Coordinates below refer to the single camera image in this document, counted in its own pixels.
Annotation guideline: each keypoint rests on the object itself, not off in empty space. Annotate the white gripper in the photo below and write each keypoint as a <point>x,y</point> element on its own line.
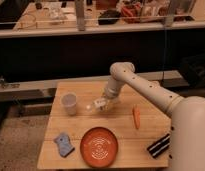
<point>109,103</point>

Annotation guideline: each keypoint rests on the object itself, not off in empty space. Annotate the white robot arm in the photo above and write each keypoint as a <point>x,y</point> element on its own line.
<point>187,136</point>

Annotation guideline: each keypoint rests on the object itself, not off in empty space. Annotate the orange ceramic bowl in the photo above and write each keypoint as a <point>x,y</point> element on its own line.
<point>99,147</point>

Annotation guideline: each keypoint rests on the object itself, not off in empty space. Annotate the orange carrot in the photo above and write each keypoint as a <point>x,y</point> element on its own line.
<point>136,116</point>

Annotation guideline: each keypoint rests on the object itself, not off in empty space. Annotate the clear plastic cup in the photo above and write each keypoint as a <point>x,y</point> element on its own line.
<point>69,103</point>

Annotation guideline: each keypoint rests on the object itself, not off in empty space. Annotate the wooden table board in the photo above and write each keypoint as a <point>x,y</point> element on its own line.
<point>78,136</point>

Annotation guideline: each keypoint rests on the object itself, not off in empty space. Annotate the blue sponge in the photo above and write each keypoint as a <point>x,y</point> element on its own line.
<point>64,145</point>

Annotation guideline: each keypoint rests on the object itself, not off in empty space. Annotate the black and white striped block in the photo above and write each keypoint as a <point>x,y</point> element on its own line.
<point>158,147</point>

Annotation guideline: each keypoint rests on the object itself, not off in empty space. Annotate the black bag on shelf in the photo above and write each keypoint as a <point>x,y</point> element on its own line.
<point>108,17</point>

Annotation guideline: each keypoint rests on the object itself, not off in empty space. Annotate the red object on shelf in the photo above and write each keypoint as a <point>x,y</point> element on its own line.
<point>131,13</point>

